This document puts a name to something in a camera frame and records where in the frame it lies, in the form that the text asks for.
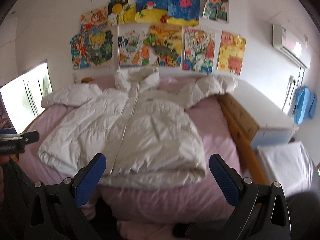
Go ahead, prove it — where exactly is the wooden bed frame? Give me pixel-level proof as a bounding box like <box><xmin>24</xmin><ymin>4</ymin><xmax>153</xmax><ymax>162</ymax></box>
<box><xmin>10</xmin><ymin>77</ymin><xmax>270</xmax><ymax>186</ymax></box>

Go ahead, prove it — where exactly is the white air conditioner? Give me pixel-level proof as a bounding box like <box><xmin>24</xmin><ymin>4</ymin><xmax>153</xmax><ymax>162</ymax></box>
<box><xmin>272</xmin><ymin>24</ymin><xmax>311</xmax><ymax>69</ymax></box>

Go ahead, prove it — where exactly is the fish blue sea drawing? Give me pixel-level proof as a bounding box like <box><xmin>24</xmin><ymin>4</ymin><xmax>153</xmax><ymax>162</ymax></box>
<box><xmin>135</xmin><ymin>0</ymin><xmax>168</xmax><ymax>23</ymax></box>

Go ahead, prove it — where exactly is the oranges and cup drawing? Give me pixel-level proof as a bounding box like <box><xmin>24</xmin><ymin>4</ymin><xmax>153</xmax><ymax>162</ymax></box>
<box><xmin>118</xmin><ymin>27</ymin><xmax>150</xmax><ymax>67</ymax></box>

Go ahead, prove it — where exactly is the orange-haired girl drawing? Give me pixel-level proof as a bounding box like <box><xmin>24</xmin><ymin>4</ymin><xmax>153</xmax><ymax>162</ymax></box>
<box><xmin>80</xmin><ymin>6</ymin><xmax>108</xmax><ymax>33</ymax></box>

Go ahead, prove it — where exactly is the blue cloth hanging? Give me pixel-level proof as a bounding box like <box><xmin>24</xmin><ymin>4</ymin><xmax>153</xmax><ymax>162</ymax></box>
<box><xmin>294</xmin><ymin>87</ymin><xmax>317</xmax><ymax>125</ymax></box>

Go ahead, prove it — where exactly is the white pipe on wall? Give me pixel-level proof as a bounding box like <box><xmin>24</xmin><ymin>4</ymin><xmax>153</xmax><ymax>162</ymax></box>
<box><xmin>282</xmin><ymin>76</ymin><xmax>296</xmax><ymax>114</ymax></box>

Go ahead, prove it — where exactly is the white puffer jacket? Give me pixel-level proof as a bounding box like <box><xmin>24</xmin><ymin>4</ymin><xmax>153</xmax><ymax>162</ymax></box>
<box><xmin>37</xmin><ymin>67</ymin><xmax>238</xmax><ymax>190</ymax></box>

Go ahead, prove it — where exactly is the pink bed sheet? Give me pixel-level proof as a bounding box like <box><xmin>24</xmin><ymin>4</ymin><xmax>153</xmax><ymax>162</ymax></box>
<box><xmin>18</xmin><ymin>74</ymin><xmax>243</xmax><ymax>240</ymax></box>

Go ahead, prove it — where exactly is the pineapple yellow drawing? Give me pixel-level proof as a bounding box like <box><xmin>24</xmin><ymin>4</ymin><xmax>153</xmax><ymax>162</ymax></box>
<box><xmin>107</xmin><ymin>0</ymin><xmax>136</xmax><ymax>26</ymax></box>

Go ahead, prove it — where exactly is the person's left hand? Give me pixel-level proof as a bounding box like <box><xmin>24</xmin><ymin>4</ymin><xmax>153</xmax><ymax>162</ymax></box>
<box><xmin>0</xmin><ymin>155</ymin><xmax>10</xmax><ymax>203</ymax></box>

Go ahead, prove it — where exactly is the window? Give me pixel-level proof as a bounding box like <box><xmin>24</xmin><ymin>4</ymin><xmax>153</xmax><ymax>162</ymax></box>
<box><xmin>1</xmin><ymin>61</ymin><xmax>53</xmax><ymax>133</ymax></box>

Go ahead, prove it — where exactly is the blond boy green drawing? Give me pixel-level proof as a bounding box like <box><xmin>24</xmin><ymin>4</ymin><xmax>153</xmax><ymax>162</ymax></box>
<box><xmin>89</xmin><ymin>29</ymin><xmax>113</xmax><ymax>69</ymax></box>

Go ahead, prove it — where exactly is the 2024 tower drawing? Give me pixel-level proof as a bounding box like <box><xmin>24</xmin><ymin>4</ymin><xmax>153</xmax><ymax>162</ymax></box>
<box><xmin>182</xmin><ymin>28</ymin><xmax>215</xmax><ymax>74</ymax></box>

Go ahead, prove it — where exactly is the yellow landscape drawing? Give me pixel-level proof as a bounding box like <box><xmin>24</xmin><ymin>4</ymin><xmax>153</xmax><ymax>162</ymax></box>
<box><xmin>149</xmin><ymin>24</ymin><xmax>183</xmax><ymax>67</ymax></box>

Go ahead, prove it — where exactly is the red-haired child drawing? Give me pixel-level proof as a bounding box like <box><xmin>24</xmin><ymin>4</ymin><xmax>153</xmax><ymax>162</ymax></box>
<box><xmin>202</xmin><ymin>0</ymin><xmax>229</xmax><ymax>23</ymax></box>

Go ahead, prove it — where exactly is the white bedside cabinet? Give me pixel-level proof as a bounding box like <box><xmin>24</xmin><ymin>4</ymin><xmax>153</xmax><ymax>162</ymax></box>
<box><xmin>221</xmin><ymin>80</ymin><xmax>298</xmax><ymax>150</ymax></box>

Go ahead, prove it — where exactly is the person's dark trouser leg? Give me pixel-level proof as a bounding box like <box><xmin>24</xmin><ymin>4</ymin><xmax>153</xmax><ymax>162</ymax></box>
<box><xmin>286</xmin><ymin>192</ymin><xmax>319</xmax><ymax>239</ymax></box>

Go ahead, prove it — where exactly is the red-haired mermaid drawing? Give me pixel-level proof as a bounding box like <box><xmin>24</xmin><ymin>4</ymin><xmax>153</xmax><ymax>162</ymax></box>
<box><xmin>70</xmin><ymin>33</ymin><xmax>91</xmax><ymax>70</ymax></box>

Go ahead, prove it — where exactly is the yellow bears chicks drawing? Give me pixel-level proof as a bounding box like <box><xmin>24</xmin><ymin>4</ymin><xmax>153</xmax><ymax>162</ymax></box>
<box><xmin>217</xmin><ymin>31</ymin><xmax>246</xmax><ymax>75</ymax></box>

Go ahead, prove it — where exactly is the pink jellyfish drawing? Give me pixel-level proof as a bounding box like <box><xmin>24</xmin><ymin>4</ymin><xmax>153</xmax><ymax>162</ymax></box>
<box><xmin>167</xmin><ymin>0</ymin><xmax>200</xmax><ymax>27</ymax></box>

